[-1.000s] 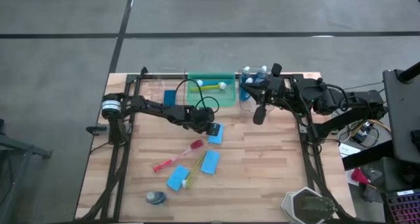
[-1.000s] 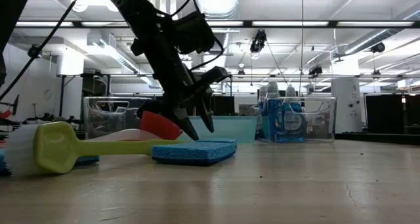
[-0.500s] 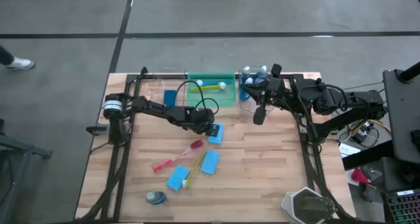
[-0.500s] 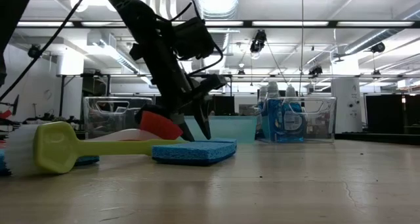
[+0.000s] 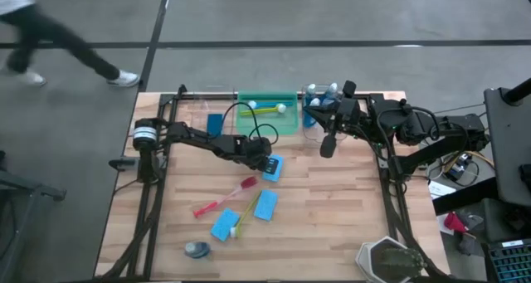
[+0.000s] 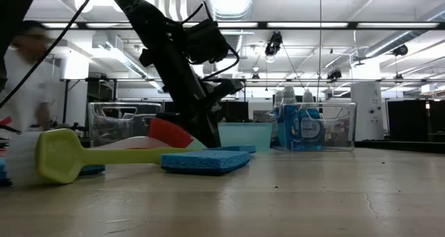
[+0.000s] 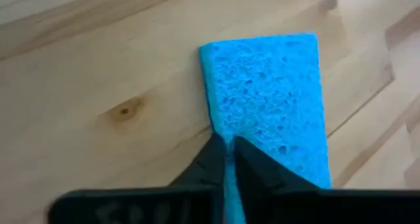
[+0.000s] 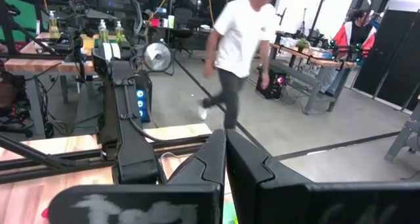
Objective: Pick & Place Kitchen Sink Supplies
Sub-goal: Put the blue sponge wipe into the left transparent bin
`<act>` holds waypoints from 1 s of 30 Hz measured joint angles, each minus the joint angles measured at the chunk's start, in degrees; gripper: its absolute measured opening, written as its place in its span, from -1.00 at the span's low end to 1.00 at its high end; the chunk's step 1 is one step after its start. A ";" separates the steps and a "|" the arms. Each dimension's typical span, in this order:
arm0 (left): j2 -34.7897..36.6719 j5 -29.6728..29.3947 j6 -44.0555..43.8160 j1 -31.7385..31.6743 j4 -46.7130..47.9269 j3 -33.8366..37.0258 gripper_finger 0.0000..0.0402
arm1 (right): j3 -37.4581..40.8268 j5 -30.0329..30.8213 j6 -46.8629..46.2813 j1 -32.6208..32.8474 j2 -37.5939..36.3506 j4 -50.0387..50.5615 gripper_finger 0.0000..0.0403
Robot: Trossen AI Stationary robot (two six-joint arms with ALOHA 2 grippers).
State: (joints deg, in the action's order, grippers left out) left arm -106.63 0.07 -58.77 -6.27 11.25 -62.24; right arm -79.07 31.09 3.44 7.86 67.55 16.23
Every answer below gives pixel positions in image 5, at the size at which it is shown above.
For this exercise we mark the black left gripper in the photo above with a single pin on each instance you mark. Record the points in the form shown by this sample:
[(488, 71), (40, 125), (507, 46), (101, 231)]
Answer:
[(253, 150)]

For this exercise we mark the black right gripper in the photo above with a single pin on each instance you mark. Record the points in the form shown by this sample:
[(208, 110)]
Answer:
[(346, 110)]

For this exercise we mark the red dish brush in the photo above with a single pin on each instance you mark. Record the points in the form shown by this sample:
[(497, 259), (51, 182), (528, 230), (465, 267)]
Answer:
[(248, 182)]

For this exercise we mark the light blue sponge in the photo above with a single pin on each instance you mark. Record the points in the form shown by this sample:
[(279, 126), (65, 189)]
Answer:
[(274, 177), (266, 205), (225, 225)]

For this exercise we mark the yellow dish brush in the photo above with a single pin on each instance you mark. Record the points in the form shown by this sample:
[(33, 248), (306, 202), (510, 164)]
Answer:
[(247, 211), (281, 108)]

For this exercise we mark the blue dish brush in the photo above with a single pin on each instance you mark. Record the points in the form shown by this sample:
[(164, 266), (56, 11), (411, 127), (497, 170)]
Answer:
[(252, 104)]

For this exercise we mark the dark teal sponge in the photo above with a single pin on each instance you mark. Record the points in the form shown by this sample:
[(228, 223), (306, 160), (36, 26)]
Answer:
[(214, 125)]

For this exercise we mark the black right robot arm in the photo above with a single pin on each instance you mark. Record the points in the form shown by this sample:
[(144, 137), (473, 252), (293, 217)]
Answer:
[(415, 125)]

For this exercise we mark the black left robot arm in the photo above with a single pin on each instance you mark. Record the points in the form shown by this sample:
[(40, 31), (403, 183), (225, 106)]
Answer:
[(195, 135)]

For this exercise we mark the clear plastic bin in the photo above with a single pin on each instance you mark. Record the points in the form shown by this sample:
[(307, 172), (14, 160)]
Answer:
[(315, 133), (195, 121)]

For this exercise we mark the green plastic bin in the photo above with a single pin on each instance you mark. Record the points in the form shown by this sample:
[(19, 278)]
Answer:
[(286, 125)]

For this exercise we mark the white paper sheet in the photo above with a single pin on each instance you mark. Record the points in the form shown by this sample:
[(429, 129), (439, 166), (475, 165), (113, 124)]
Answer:
[(441, 189)]

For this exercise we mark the small electronics box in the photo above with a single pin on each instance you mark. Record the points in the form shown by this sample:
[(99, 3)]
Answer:
[(458, 169)]

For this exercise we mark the white hexagonal plant pot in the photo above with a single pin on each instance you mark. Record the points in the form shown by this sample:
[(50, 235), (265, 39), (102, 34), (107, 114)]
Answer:
[(365, 258)]

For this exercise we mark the black desk crossbar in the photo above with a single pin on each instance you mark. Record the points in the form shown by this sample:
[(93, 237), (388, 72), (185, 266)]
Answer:
[(464, 196)]

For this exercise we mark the green cactus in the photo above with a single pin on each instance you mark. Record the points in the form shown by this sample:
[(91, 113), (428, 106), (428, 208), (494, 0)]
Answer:
[(400, 262)]

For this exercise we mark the red object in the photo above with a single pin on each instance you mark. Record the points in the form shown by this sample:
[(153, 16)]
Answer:
[(453, 222)]

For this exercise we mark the dark grey side desk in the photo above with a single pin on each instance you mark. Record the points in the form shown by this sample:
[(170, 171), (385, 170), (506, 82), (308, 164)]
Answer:
[(508, 150)]

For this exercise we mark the person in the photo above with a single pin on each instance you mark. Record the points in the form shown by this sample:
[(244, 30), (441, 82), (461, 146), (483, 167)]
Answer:
[(62, 38)]

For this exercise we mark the grey metal stand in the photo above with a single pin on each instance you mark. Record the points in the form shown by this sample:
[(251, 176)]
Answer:
[(25, 185)]

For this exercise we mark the backlit keyboard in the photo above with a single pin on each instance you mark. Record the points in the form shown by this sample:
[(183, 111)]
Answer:
[(512, 264)]

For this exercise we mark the black metal table frame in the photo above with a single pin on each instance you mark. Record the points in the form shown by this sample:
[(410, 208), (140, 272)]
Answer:
[(357, 96)]

